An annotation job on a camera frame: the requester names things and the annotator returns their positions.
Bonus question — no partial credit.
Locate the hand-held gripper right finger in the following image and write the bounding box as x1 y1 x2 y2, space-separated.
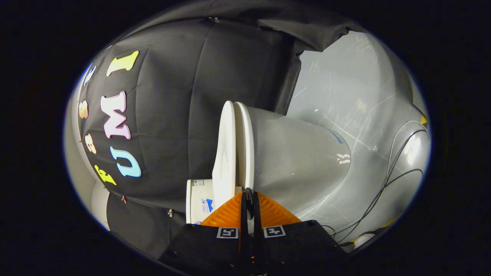
251 191 348 274

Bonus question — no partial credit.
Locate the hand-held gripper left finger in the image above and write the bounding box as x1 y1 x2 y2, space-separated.
159 192 248 274

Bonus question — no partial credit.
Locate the white toilet lid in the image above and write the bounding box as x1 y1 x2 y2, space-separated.
212 100 237 209

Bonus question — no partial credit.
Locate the white ceramic toilet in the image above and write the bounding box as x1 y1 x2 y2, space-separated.
186 105 351 230

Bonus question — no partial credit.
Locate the white toilet seat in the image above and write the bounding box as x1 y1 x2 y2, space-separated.
233 102 255 190

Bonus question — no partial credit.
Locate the black backdrop cloth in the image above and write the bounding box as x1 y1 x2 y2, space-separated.
77 0 365 261

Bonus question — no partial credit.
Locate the thin black floor cable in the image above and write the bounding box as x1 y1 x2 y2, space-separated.
330 121 429 246

